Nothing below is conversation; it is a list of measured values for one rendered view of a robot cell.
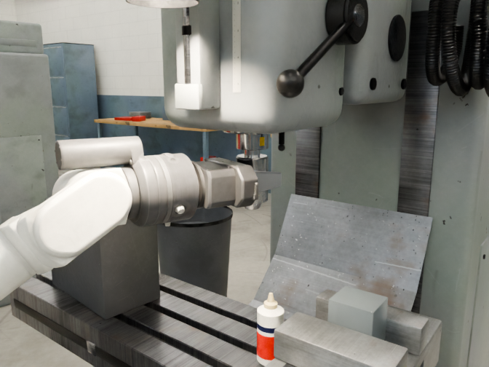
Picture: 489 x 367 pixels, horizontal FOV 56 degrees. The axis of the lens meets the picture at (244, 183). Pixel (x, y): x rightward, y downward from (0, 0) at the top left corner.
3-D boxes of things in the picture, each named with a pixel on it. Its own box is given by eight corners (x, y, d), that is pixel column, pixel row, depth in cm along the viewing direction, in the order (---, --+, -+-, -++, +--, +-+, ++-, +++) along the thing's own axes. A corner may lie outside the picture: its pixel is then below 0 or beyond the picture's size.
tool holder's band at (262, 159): (274, 163, 65) (275, 156, 65) (248, 166, 63) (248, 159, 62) (255, 159, 69) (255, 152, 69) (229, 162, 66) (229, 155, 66)
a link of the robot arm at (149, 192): (172, 227, 55) (75, 244, 49) (141, 218, 64) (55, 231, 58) (164, 133, 54) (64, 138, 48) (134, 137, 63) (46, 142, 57)
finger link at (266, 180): (278, 189, 66) (241, 194, 63) (278, 167, 66) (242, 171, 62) (284, 191, 65) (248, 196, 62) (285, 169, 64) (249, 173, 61)
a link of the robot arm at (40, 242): (145, 206, 52) (40, 287, 46) (120, 200, 59) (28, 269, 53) (112, 159, 49) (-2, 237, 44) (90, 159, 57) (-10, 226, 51)
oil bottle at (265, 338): (273, 371, 67) (274, 301, 64) (251, 360, 69) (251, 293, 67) (288, 357, 70) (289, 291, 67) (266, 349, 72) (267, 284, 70)
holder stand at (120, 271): (104, 320, 81) (97, 212, 77) (52, 284, 96) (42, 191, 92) (161, 298, 89) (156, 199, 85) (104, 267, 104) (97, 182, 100)
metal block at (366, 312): (370, 357, 56) (373, 312, 55) (326, 341, 60) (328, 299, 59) (385, 338, 60) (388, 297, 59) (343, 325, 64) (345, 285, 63)
